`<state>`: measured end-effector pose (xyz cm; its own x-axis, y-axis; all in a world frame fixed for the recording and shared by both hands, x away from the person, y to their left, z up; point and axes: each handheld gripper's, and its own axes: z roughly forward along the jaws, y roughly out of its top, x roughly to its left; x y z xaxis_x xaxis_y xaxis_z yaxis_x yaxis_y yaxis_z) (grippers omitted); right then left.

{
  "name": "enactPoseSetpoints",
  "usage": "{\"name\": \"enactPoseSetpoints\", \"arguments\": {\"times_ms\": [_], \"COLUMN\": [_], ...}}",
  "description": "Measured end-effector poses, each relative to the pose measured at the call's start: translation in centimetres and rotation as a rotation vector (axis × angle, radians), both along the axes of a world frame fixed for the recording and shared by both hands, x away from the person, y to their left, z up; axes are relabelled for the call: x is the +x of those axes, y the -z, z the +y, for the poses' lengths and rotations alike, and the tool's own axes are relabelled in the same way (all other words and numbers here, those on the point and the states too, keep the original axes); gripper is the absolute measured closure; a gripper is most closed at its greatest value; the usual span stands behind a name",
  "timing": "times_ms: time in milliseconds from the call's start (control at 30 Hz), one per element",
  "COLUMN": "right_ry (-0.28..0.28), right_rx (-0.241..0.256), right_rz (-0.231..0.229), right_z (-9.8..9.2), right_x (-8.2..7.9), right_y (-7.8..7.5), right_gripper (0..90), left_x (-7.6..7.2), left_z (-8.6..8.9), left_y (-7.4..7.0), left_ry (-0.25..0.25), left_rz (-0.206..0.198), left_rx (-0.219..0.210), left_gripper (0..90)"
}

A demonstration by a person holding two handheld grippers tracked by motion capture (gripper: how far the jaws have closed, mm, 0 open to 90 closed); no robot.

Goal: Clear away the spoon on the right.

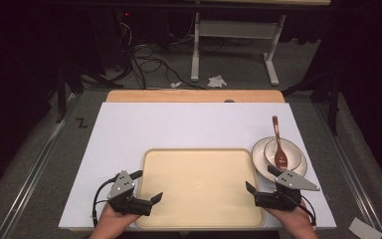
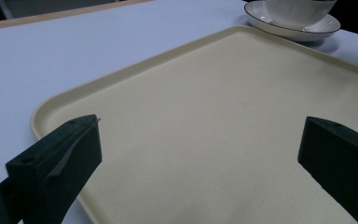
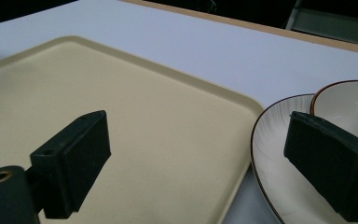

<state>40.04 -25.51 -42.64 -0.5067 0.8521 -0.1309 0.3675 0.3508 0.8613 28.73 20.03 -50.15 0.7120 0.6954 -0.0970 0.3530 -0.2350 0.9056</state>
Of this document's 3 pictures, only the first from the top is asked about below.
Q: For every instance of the person's left hand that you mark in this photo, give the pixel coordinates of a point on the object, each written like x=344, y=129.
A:
x=114, y=220

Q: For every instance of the wooden table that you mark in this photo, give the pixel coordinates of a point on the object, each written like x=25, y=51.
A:
x=179, y=96

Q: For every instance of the black metal stand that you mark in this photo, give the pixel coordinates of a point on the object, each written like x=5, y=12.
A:
x=334, y=99
x=61, y=93

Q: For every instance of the brown wooden spoon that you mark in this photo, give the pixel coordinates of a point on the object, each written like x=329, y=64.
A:
x=281, y=159

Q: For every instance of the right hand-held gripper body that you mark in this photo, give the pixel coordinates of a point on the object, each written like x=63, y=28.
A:
x=290, y=182

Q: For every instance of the small crumpled white paper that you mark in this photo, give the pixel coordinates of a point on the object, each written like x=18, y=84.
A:
x=175, y=85

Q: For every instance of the white bowl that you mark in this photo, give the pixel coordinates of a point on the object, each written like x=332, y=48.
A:
x=293, y=152

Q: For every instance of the metal floor rail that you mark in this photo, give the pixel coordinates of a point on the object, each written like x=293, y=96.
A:
x=348, y=166
x=30, y=179

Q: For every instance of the white round plate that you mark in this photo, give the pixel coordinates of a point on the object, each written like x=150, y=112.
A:
x=258, y=157

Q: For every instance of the person's right hand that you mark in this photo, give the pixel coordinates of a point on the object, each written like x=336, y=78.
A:
x=295, y=217

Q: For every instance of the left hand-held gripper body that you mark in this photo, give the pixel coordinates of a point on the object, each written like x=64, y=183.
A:
x=122, y=191

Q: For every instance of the white metal desk frame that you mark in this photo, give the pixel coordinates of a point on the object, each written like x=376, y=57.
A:
x=232, y=29

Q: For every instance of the flat white paper sheet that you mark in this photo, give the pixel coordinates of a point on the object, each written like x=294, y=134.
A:
x=364, y=229

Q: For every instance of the beige plastic tray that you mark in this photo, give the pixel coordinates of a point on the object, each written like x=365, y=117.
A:
x=199, y=189

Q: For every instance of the large crumpled white paper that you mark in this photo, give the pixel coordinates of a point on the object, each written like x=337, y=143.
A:
x=217, y=81

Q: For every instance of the dark table grommet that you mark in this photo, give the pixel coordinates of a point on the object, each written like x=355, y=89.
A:
x=229, y=101

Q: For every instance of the white table board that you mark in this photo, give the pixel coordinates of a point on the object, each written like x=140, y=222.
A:
x=179, y=126

